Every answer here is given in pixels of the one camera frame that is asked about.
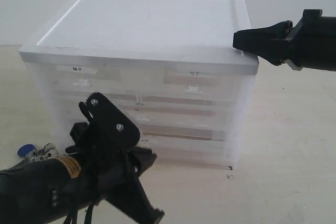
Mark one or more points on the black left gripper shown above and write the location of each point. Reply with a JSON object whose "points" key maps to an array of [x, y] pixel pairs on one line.
{"points": [[104, 163]]}

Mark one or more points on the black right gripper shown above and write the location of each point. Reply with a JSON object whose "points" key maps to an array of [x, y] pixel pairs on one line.
{"points": [[310, 44]]}

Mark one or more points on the white translucent drawer cabinet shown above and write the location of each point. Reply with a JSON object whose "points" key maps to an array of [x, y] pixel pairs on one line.
{"points": [[152, 35]]}

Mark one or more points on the key bunch with blue tag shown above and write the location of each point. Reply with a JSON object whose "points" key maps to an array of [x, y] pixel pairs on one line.
{"points": [[33, 153]]}

